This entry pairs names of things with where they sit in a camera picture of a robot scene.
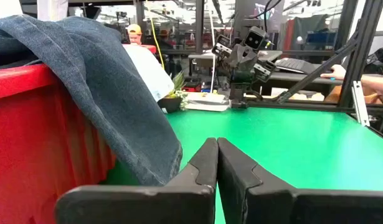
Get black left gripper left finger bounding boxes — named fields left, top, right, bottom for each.
left=55, top=138, right=219, bottom=224

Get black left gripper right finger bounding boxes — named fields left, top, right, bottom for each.
left=216, top=138, right=383, bottom=224

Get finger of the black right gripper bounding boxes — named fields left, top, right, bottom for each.
left=245, top=48, right=258, bottom=67
left=232, top=43, right=247, bottom=67

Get dark blue denim jeans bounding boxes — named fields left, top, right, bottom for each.
left=0, top=14, right=183, bottom=187

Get person's forearm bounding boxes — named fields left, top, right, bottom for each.
left=343, top=73, right=383, bottom=105

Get red plastic laundry bin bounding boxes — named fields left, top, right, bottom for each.
left=0, top=63, right=117, bottom=224

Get grey background desk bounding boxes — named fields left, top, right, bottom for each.
left=187, top=49, right=284, bottom=62

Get dark grey laptop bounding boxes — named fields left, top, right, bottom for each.
left=275, top=57, right=334, bottom=75

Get orange white printed card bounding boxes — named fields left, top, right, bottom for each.
left=184, top=92, right=232, bottom=112

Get green table mat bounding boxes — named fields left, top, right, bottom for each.
left=100, top=107, right=383, bottom=224

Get small artificial potted plant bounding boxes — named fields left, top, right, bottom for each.
left=158, top=70, right=189, bottom=114

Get light blue towel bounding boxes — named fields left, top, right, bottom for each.
left=122, top=44, right=176, bottom=103

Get person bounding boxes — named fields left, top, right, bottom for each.
left=125, top=24, right=144, bottom=45

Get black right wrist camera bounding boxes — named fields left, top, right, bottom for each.
left=243, top=26, right=270, bottom=50

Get yellow hanging cable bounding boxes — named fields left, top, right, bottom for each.
left=146, top=0, right=166, bottom=71

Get white metal bracket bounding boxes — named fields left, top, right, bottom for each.
left=351, top=80, right=371, bottom=127

